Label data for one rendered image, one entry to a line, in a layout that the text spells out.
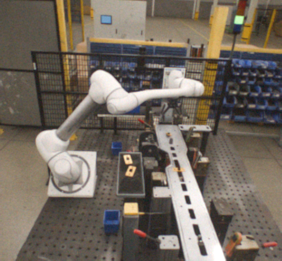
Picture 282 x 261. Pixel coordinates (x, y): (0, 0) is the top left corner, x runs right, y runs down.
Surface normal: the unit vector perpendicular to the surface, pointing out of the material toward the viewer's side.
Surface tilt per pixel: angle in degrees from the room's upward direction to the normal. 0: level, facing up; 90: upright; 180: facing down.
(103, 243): 0
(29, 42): 91
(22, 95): 90
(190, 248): 0
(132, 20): 90
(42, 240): 0
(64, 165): 48
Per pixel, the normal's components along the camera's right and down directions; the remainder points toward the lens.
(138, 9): -0.05, 0.44
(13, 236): 0.05, -0.90
